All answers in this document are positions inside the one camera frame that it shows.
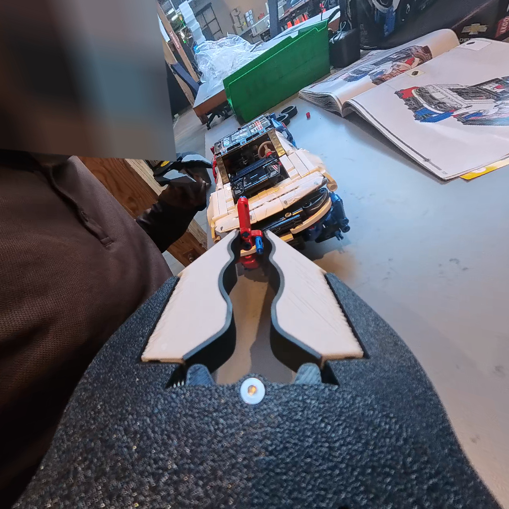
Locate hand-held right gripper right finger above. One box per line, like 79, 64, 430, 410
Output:
265, 231, 365, 371

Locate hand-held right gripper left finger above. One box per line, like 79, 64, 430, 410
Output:
140, 230, 240, 371

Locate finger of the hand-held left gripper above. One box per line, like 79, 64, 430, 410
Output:
170, 152, 213, 172
157, 170, 200, 186

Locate red beam assembly blue pins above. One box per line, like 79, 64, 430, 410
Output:
237, 196, 265, 256

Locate toy race car model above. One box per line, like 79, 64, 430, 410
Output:
207, 112, 351, 272

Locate person's left forearm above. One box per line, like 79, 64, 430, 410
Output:
135, 199, 209, 254

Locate grey desk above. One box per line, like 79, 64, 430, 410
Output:
205, 60, 509, 498

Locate person's left hand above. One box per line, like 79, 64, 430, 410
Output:
160, 170, 213, 212

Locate wooden plank furniture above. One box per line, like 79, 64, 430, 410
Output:
80, 157, 209, 268

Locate dark blue office chair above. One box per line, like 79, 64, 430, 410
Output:
165, 60, 233, 130

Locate clear plastic bag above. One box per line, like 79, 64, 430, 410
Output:
194, 34, 265, 94

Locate green plastic bin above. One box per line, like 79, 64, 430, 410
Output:
222, 19, 331, 124

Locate black tumbler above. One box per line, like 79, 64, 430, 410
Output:
328, 29, 362, 68

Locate open instruction booklet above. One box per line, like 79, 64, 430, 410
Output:
298, 28, 509, 182

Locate yellow paper sheet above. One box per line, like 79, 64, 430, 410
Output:
459, 160, 509, 181

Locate toy car box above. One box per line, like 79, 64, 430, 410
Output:
356, 0, 509, 51

